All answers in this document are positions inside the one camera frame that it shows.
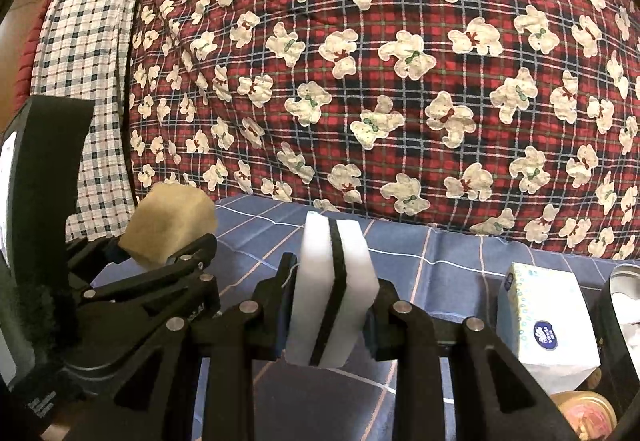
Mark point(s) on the blue plaid bed sheet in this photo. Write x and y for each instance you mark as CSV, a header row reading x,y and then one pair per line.
x,y
440,271

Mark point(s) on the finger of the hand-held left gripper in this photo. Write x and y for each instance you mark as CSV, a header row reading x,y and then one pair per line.
x,y
195,246
150,301

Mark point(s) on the round gold-rimmed tin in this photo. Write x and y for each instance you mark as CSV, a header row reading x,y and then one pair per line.
x,y
585,416

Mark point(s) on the yellow-brown sponge block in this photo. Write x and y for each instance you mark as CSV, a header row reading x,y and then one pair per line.
x,y
170,221

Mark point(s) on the white green checkered cloth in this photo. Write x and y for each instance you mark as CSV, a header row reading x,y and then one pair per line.
x,y
85,46

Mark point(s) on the yellow patterned tissue pack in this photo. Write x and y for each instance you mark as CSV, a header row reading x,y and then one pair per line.
x,y
545,321

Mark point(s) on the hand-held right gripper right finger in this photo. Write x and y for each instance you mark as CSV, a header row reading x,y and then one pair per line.
x,y
372,321

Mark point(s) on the white sponge with black layer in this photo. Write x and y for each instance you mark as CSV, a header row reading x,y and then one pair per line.
x,y
320,281

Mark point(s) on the red quilted garment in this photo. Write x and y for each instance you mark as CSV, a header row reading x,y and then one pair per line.
x,y
27,66

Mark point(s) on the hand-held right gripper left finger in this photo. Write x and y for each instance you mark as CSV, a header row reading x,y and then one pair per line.
x,y
287,306

